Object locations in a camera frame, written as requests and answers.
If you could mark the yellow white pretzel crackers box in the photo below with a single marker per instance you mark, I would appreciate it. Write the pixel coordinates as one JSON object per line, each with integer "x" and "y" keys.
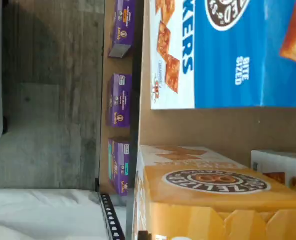
{"x": 275, "y": 162}
{"x": 213, "y": 212}

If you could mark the purple snack box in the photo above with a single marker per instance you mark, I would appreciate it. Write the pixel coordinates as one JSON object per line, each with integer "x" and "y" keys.
{"x": 122, "y": 25}
{"x": 120, "y": 100}
{"x": 121, "y": 167}

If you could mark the blue white pretzel crackers box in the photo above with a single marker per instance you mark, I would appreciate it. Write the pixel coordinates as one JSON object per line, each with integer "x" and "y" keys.
{"x": 225, "y": 75}

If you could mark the white curtain sheet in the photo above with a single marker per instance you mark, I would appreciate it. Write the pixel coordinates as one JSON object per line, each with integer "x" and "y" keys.
{"x": 37, "y": 215}

